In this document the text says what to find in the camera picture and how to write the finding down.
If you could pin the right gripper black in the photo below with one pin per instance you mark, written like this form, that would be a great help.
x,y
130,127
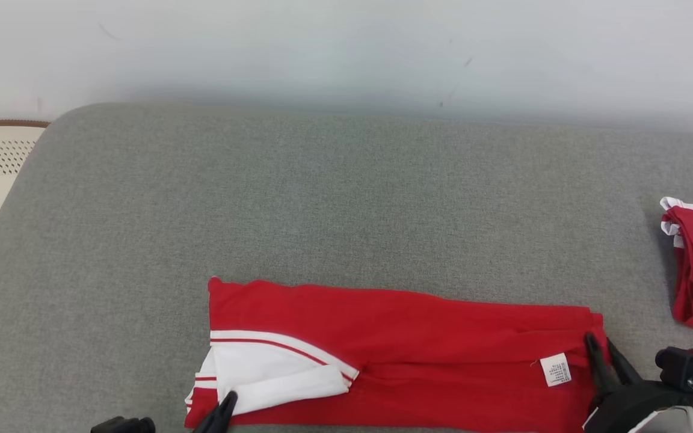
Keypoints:
x,y
629,406

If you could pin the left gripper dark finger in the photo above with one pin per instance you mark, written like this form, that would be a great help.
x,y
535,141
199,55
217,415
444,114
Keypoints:
x,y
220,418

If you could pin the red white number 23 jersey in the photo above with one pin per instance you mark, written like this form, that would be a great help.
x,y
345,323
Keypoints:
x,y
418,349

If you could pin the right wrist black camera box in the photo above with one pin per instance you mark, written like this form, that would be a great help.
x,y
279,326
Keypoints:
x,y
683,367

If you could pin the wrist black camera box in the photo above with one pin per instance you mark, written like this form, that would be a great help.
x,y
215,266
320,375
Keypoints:
x,y
683,367
121,426

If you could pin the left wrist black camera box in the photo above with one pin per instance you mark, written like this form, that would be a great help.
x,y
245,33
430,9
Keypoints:
x,y
121,426

